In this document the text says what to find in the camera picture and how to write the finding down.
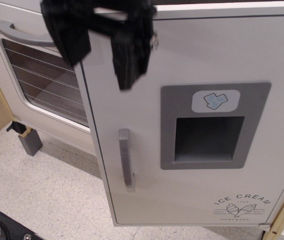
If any black clamp bracket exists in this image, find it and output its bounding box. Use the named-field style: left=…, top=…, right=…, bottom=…
left=6, top=121, right=27, bottom=135

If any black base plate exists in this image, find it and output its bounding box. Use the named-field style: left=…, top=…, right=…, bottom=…
left=0, top=211, right=44, bottom=240

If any white toy fridge door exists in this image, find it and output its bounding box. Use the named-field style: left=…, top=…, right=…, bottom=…
left=79, top=1, right=284, bottom=229

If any white toy kitchen cabinet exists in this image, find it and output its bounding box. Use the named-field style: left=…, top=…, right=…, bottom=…
left=0, top=0, right=284, bottom=237

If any grey fridge door handle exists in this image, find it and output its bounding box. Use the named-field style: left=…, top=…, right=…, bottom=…
left=119, top=128, right=135, bottom=193

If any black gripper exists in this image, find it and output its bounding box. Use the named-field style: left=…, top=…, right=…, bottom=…
left=41, top=0, right=158, bottom=90

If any grey ice dispenser panel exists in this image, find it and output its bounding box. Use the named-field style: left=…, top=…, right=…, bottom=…
left=160, top=81, right=271, bottom=170

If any white toy oven door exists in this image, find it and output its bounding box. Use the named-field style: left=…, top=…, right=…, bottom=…
left=0, top=0, right=96, bottom=155

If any grey oven door handle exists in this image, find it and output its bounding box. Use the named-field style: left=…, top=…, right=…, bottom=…
left=0, top=20, right=55, bottom=47

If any grey kitchen leg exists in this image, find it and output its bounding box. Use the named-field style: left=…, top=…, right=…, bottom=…
left=19, top=129, right=43, bottom=157

